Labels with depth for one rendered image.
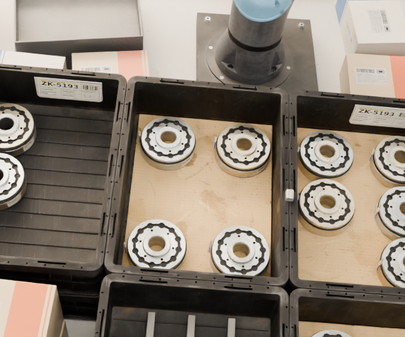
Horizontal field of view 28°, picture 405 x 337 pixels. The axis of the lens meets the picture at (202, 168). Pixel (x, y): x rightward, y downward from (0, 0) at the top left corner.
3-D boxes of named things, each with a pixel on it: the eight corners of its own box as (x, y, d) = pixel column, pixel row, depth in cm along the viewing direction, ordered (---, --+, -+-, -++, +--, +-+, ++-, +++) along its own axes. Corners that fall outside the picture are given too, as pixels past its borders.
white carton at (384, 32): (334, 3, 194) (342, -24, 187) (382, 3, 196) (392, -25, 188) (349, 69, 184) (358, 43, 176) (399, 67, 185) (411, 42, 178)
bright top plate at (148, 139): (146, 114, 155) (146, 112, 154) (198, 122, 155) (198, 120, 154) (136, 158, 149) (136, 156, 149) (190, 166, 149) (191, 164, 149)
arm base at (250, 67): (213, 32, 181) (218, -1, 173) (279, 35, 182) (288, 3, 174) (216, 83, 172) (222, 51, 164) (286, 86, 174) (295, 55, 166)
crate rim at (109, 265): (128, 82, 152) (127, 74, 150) (287, 95, 153) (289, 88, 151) (103, 278, 131) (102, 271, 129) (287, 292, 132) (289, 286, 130)
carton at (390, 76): (343, 118, 177) (350, 97, 170) (339, 74, 183) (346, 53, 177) (414, 121, 178) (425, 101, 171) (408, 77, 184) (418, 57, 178)
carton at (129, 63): (75, 120, 172) (73, 98, 165) (73, 75, 178) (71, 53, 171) (150, 116, 174) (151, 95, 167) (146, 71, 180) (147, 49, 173)
